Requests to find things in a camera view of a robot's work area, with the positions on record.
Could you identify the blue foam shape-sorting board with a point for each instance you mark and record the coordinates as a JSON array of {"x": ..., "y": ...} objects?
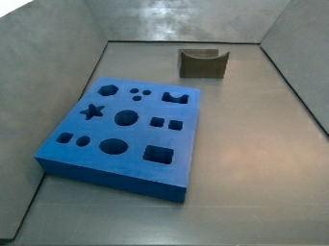
[{"x": 126, "y": 138}]

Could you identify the dark grey concave rectangle block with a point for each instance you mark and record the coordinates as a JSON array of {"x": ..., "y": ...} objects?
[{"x": 202, "y": 63}]

